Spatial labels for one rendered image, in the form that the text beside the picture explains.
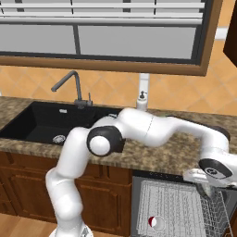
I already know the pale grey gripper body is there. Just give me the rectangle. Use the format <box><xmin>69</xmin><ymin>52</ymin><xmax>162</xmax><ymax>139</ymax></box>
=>
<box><xmin>182</xmin><ymin>168</ymin><xmax>231</xmax><ymax>190</ymax></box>

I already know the dishwasher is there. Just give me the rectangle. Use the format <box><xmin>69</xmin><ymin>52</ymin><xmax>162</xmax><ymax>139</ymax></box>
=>
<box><xmin>131</xmin><ymin>169</ymin><xmax>237</xmax><ymax>237</ymax></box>

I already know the red and white bowl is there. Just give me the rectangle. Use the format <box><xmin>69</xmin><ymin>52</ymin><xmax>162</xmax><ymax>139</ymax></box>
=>
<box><xmin>147</xmin><ymin>216</ymin><xmax>166</xmax><ymax>232</ymax></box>

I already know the brown wooden cupboard door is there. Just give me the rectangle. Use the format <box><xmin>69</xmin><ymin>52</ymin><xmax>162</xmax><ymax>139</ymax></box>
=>
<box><xmin>74</xmin><ymin>163</ymin><xmax>132</xmax><ymax>237</ymax></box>
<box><xmin>0</xmin><ymin>151</ymin><xmax>61</xmax><ymax>224</ymax></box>

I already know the white soap dispenser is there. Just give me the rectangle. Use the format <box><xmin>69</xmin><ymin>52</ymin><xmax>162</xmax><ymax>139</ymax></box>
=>
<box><xmin>136</xmin><ymin>90</ymin><xmax>149</xmax><ymax>112</ymax></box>

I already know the grey sink tap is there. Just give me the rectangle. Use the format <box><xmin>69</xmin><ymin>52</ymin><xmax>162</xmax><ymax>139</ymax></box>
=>
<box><xmin>50</xmin><ymin>69</ymin><xmax>94</xmax><ymax>109</ymax></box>

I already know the black sink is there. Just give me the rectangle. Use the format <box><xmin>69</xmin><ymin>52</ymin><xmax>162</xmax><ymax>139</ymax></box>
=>
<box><xmin>0</xmin><ymin>101</ymin><xmax>124</xmax><ymax>146</ymax></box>

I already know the window with white blinds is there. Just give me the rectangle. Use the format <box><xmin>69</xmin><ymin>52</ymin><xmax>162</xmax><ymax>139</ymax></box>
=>
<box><xmin>0</xmin><ymin>0</ymin><xmax>224</xmax><ymax>77</ymax></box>

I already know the wire dishwasher rack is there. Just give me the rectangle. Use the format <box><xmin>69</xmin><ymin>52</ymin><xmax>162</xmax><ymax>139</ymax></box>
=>
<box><xmin>197</xmin><ymin>184</ymin><xmax>234</xmax><ymax>237</ymax></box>

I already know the white upright post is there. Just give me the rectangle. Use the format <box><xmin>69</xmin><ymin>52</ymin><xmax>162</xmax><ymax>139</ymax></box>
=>
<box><xmin>138</xmin><ymin>72</ymin><xmax>151</xmax><ymax>99</ymax></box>

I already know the dark wall cupboard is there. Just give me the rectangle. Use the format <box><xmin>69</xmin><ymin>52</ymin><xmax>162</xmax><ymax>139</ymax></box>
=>
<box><xmin>222</xmin><ymin>0</ymin><xmax>237</xmax><ymax>68</ymax></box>

